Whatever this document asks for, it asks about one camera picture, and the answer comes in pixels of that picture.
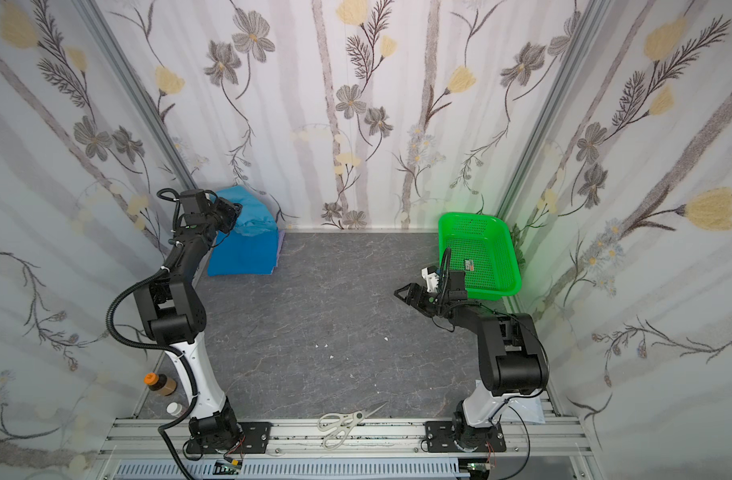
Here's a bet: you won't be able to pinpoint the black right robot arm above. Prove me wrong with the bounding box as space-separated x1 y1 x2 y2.
393 248 549 453

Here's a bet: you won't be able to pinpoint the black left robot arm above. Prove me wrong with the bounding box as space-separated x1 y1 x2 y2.
105 188 243 479

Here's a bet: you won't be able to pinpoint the white handled scissors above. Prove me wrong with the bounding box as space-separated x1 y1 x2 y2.
316 401 388 450

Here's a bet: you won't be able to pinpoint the small white capped bottle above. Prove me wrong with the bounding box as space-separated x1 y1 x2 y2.
166 402 185 417

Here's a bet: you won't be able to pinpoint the folded blue t shirt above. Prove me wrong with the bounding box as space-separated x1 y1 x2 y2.
207 231 283 276

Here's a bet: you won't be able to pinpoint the clear plastic bag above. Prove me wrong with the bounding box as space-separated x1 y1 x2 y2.
508 397 546 424

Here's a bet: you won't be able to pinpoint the green plastic basket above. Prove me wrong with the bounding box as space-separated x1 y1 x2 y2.
438 212 522 301

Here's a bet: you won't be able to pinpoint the brown bottle orange cap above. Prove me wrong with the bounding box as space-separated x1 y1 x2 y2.
143 372 178 396

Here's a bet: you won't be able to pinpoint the folded lilac t shirt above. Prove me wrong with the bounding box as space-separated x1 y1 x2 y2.
274 230 286 268

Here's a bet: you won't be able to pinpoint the white slotted cable duct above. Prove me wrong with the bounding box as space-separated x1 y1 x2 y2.
116 458 472 480

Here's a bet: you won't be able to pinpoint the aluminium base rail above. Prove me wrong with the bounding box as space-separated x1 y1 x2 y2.
90 417 603 479

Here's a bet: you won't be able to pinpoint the light blue t shirt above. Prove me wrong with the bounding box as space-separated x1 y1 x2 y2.
217 186 278 237

